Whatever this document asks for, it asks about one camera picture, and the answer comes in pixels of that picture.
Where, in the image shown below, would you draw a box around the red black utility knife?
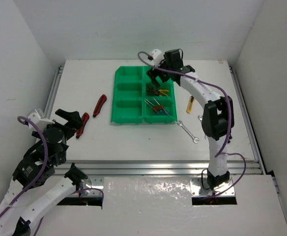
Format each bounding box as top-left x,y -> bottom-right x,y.
92,94 -> 107,118
76,113 -> 89,139

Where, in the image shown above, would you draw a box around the yellow needle-nose pliers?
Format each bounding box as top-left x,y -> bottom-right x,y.
146,85 -> 170,96

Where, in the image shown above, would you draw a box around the red blue clear screwdriver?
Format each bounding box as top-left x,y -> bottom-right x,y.
153,98 -> 170,116

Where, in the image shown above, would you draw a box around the yellow utility knife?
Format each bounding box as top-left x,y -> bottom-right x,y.
186,96 -> 194,114

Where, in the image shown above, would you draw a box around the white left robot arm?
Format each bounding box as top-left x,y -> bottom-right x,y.
0,109 -> 104,236

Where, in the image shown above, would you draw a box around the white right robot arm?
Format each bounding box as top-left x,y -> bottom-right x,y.
154,59 -> 234,190

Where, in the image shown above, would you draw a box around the green compartment tray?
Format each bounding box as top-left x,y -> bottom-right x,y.
111,66 -> 177,124

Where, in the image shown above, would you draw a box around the white front cover panel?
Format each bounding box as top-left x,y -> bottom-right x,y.
31,175 -> 287,236

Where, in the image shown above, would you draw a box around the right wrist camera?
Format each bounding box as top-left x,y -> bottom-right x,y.
164,49 -> 183,68

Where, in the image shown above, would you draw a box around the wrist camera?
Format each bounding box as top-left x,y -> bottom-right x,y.
164,49 -> 183,68
27,108 -> 55,131

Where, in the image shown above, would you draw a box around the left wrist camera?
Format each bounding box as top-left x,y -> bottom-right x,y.
27,108 -> 55,131

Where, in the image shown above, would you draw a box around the aluminium table rail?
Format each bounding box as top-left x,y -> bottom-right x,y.
32,62 -> 282,197

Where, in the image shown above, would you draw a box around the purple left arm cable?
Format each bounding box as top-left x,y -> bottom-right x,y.
0,116 -> 105,236

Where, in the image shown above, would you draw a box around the black cable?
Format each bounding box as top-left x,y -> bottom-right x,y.
200,168 -> 212,191

